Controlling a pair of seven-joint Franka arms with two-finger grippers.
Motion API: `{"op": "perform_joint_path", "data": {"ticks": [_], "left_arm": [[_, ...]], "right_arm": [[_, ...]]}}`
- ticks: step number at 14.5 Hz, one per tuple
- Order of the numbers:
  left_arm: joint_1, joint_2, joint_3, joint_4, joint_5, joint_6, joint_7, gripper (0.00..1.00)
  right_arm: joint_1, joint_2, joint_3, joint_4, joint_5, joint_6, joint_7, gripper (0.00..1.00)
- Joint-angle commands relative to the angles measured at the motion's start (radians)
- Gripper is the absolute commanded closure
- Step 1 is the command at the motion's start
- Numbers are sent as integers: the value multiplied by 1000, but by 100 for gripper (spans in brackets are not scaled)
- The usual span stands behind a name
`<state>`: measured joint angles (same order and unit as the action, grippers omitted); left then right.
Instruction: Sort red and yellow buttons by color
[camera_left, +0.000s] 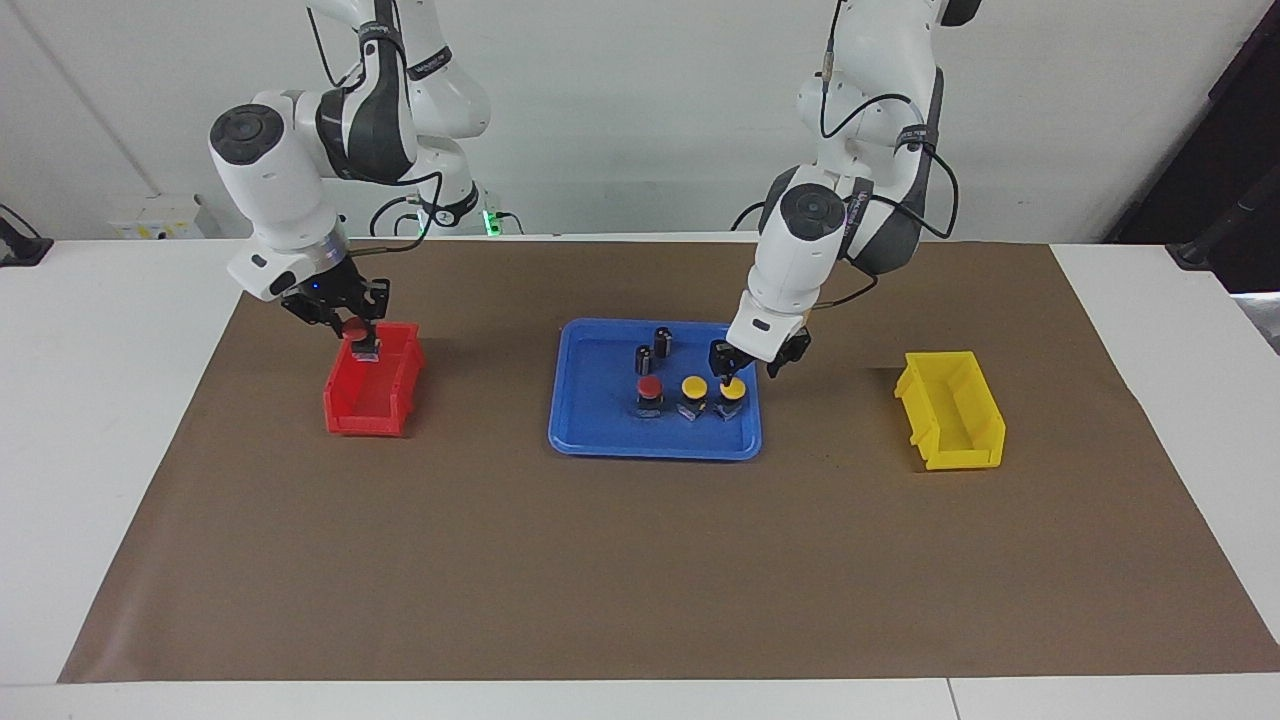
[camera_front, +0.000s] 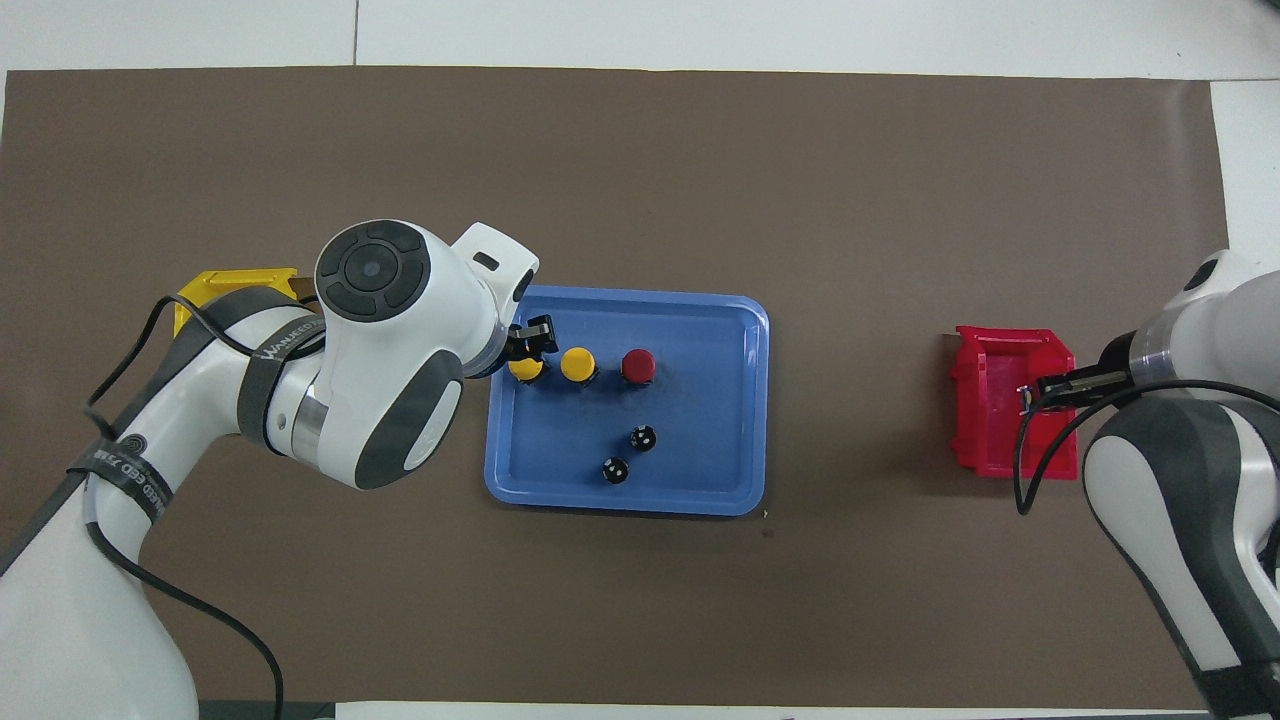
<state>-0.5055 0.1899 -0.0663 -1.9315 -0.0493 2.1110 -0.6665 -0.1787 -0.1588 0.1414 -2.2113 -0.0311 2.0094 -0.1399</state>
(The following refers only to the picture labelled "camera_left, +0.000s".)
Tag black right base cable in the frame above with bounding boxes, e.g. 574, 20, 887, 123
368, 193, 433, 239

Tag white wall outlet box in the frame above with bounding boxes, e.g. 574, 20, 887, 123
108, 194, 207, 240

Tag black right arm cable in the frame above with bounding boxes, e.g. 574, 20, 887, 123
305, 0, 447, 263

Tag red plastic bin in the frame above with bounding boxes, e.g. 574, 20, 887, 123
322, 320, 427, 438

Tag brown paper mat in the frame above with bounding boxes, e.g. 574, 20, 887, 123
57, 238, 1280, 684

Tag yellow plastic bin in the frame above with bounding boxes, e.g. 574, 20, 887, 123
893, 350, 1007, 472

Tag black tripod stand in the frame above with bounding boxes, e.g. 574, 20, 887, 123
1165, 165, 1280, 273

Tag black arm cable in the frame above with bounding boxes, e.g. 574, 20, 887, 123
818, 0, 963, 311
305, 0, 447, 263

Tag blue plastic tray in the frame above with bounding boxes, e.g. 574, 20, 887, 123
547, 318, 763, 461

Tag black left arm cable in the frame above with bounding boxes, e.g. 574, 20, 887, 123
818, 0, 963, 311

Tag black table clamp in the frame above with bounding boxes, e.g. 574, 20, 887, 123
0, 205, 54, 268

